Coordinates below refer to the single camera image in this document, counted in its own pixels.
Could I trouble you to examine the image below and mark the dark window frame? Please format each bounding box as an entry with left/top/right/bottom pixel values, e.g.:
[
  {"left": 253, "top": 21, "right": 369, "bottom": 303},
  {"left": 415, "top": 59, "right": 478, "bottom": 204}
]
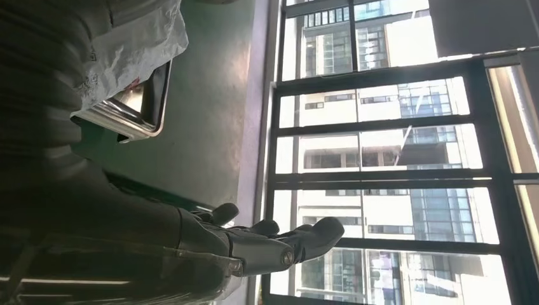
[{"left": 261, "top": 0, "right": 539, "bottom": 305}]

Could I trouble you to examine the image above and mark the dark green table mat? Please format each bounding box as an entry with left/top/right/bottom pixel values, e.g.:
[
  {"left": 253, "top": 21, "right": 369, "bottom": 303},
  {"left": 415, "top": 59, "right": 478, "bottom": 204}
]
[{"left": 168, "top": 0, "right": 270, "bottom": 169}]

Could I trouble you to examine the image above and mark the white scale with steel tray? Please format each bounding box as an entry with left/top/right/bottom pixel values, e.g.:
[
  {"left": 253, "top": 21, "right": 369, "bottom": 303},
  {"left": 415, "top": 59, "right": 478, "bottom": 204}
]
[{"left": 71, "top": 60, "right": 173, "bottom": 144}]

